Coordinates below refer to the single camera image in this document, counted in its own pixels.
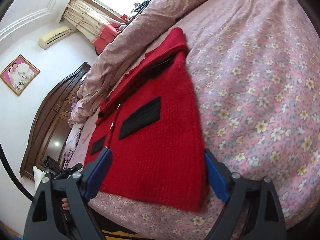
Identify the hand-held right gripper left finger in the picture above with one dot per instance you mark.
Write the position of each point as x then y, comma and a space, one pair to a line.
96, 177

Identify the cream air conditioner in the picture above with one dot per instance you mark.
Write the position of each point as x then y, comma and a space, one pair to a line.
53, 37

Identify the white and purple pillow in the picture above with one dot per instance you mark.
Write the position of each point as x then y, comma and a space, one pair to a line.
75, 137

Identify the red knitted cardigan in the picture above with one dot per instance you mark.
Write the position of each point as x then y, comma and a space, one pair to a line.
155, 155

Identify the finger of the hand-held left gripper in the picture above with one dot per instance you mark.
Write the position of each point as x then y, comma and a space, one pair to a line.
75, 167

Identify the framed pink wall picture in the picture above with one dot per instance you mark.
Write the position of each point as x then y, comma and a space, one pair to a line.
17, 73

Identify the pink floral quilt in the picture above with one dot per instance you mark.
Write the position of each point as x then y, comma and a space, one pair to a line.
140, 30

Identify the person's left hand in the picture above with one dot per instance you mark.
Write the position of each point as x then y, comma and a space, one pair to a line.
65, 203

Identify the dark wooden headboard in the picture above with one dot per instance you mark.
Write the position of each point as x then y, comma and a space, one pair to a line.
50, 120

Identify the small red box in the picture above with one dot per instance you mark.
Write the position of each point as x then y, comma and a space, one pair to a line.
124, 17

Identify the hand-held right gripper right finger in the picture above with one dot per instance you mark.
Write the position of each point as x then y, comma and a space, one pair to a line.
216, 180

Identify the pile of clothes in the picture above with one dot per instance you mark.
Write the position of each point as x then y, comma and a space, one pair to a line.
141, 5

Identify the cream and red curtain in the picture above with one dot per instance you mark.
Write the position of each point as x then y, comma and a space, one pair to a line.
87, 20

